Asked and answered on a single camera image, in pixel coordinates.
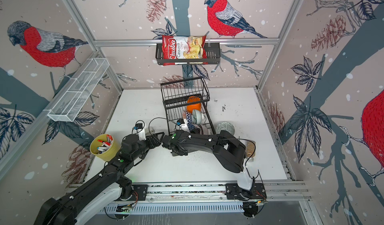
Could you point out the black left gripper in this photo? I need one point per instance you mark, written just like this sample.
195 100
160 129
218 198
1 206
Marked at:
157 142

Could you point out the light green ceramic bowl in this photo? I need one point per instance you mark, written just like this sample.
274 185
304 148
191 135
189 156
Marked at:
198 117

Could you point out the orange plastic bowl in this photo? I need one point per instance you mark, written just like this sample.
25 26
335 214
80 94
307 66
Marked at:
193 103

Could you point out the blue patterned bowl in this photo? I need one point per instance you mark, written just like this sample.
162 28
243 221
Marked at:
193 128

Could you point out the pink patterned glass bowl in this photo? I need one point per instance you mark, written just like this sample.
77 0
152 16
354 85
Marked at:
204 130

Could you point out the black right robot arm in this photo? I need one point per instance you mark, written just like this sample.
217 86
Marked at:
228 150

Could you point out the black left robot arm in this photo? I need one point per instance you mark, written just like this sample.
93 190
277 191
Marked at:
108 185

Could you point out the yellow cup with markers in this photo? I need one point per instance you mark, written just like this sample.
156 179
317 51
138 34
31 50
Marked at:
105 147

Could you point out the glass spice jar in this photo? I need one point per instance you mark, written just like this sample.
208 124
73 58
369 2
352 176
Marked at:
251 150

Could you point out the red cassava chips bag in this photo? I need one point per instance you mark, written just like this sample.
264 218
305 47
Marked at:
183 47

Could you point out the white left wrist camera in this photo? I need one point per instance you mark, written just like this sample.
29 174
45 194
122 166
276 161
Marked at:
140 130

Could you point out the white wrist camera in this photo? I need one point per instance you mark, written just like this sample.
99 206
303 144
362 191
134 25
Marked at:
140 130
182 125

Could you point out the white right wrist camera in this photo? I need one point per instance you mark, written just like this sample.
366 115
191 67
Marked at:
182 125

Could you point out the black wire dish rack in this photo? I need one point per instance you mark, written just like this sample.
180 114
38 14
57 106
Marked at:
175 95

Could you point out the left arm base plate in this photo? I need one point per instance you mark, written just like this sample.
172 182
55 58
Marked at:
134 193

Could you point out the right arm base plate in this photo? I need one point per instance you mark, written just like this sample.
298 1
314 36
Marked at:
234 192

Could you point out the white wire mesh shelf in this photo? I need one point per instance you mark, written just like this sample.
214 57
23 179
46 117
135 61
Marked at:
70 104

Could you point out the black wall basket shelf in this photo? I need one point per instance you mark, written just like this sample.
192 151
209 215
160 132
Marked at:
212 51

